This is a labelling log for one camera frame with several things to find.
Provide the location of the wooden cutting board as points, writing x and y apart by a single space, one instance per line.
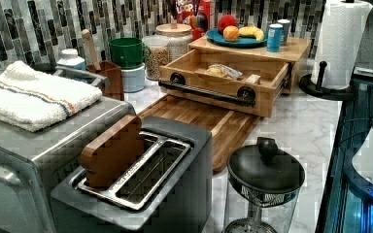
229 128

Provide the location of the stainless toaster oven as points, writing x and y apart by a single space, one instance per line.
32 164

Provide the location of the wooden utensil handle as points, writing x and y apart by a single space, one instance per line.
86 35

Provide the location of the blue shaker can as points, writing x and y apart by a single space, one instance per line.
274 37

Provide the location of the red apple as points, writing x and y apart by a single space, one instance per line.
224 21

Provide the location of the white striped folded towel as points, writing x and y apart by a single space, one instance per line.
34 100

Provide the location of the glass jar of grains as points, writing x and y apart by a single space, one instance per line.
157 53

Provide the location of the white plastic bottle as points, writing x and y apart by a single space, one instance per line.
70 58

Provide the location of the wooden drawer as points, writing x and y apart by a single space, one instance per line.
254 92

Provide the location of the bagged bread in drawer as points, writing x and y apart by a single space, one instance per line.
223 71

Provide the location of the orange fruit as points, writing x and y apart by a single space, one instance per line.
230 33

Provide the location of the white ceramic canister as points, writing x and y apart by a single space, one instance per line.
133 80

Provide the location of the yellow banana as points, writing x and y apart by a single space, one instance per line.
253 32

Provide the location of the glass jar wooden lid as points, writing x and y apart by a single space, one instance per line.
179 36

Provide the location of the brown utensil holder box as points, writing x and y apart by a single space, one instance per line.
115 87

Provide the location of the black lid french press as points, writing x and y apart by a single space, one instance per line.
263 183

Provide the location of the wooden toy bread slice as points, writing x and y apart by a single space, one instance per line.
108 156

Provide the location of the grey shaker can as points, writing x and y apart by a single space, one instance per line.
286 24

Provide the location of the black paper towel holder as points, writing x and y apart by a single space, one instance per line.
317 90

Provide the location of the teal plate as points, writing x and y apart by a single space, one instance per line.
216 38

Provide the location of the grey two-slot toaster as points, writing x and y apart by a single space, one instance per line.
167 190

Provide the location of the red cereal box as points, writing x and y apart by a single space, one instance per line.
195 13

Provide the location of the green mug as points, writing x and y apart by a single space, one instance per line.
129 53

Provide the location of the white paper towel roll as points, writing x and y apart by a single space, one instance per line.
340 35

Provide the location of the wooden drawer cabinet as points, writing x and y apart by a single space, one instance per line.
296 52

